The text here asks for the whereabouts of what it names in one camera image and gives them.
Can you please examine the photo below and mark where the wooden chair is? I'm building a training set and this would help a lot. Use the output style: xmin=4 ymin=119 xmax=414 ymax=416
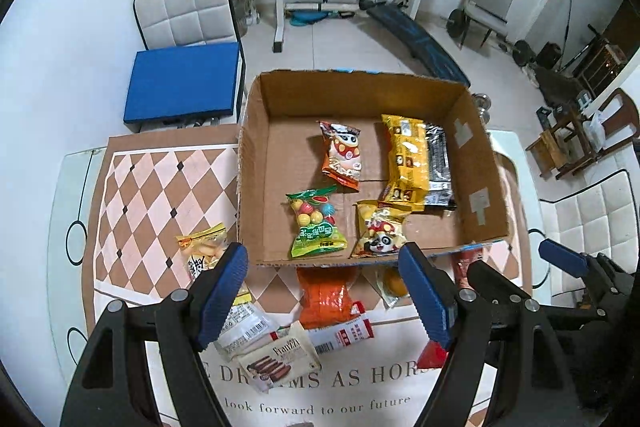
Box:
xmin=550 ymin=88 xmax=640 ymax=180

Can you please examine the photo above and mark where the small black barbell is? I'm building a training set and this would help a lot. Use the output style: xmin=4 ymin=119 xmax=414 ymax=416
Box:
xmin=446 ymin=9 xmax=531 ymax=68

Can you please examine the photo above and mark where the dark wooden rack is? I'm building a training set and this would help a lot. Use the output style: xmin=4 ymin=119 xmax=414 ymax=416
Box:
xmin=570 ymin=24 xmax=628 ymax=90

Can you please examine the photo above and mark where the white padded chair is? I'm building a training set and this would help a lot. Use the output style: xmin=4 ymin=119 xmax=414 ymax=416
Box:
xmin=132 ymin=0 xmax=248 ymax=130
xmin=537 ymin=167 xmax=640 ymax=303

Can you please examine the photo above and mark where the black speaker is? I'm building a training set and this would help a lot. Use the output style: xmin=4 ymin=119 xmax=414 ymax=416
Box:
xmin=536 ymin=42 xmax=563 ymax=70

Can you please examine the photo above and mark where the white plastic bag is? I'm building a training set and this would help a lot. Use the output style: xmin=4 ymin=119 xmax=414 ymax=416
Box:
xmin=587 ymin=109 xmax=608 ymax=148

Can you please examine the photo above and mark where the chocolate wafer box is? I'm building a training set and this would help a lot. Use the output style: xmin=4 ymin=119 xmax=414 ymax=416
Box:
xmin=237 ymin=321 xmax=322 ymax=394

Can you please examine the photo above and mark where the yellow biscuit packet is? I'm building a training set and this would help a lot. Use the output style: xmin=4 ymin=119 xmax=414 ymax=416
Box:
xmin=175 ymin=223 xmax=233 ymax=283

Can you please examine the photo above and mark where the yellow panda snack packet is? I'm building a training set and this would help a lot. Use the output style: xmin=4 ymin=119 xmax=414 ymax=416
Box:
xmin=349 ymin=200 xmax=408 ymax=259

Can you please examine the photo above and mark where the cardboard box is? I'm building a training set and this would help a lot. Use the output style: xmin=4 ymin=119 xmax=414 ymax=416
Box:
xmin=235 ymin=68 xmax=512 ymax=269

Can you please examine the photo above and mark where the checkered tablecloth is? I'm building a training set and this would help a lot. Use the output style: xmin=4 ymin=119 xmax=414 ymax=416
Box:
xmin=82 ymin=124 xmax=541 ymax=427

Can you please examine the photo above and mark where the clear bun packet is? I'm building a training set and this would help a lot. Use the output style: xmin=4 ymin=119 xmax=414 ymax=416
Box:
xmin=367 ymin=266 xmax=408 ymax=310

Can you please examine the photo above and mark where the black snack packet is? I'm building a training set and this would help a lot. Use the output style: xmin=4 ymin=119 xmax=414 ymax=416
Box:
xmin=424 ymin=122 xmax=457 ymax=210

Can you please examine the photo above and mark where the thin black rod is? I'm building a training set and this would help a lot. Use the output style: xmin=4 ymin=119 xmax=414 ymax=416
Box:
xmin=562 ymin=0 xmax=576 ymax=58

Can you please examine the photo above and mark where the red brown snack packet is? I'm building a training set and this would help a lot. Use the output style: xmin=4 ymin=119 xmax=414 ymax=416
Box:
xmin=450 ymin=243 xmax=489 ymax=280

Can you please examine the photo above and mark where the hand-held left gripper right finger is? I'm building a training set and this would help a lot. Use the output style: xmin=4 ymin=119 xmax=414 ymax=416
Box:
xmin=398 ymin=242 xmax=591 ymax=427

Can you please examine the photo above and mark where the dark sit-up bench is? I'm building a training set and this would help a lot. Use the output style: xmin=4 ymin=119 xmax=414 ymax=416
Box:
xmin=357 ymin=0 xmax=472 ymax=88

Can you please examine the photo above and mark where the orange panda snack packet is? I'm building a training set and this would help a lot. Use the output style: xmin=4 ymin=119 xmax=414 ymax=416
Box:
xmin=317 ymin=120 xmax=362 ymax=192

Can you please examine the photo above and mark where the green candy packet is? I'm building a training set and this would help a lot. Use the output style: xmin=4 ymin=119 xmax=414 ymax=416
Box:
xmin=285 ymin=187 xmax=348 ymax=260

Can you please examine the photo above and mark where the black bag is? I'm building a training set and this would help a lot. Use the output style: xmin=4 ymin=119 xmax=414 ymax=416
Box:
xmin=535 ymin=67 xmax=596 ymax=108

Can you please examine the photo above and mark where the white snack packet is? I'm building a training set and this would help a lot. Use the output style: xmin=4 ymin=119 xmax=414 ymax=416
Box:
xmin=214 ymin=292 xmax=278 ymax=360

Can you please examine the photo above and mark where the clear plastic jar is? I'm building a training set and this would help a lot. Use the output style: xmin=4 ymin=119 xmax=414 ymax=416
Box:
xmin=232 ymin=0 xmax=258 ymax=32

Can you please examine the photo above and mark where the blue floor pad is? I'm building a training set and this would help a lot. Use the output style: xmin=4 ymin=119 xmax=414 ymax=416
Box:
xmin=290 ymin=9 xmax=326 ymax=28

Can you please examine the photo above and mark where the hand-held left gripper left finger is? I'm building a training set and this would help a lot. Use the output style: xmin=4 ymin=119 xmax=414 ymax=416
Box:
xmin=60 ymin=243 xmax=251 ymax=427

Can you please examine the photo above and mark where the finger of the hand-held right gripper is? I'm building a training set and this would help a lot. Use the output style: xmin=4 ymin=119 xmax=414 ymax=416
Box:
xmin=466 ymin=259 xmax=536 ymax=305
xmin=538 ymin=238 xmax=632 ymax=308

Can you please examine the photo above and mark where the blue cushion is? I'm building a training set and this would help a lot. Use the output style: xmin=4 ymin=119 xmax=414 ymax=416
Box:
xmin=122 ymin=42 xmax=241 ymax=125

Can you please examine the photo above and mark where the wooden stool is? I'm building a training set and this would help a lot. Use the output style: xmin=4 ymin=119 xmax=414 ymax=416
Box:
xmin=525 ymin=127 xmax=566 ymax=180

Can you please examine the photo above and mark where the white packet with red label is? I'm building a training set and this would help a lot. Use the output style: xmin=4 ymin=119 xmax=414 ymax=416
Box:
xmin=280 ymin=314 xmax=375 ymax=358

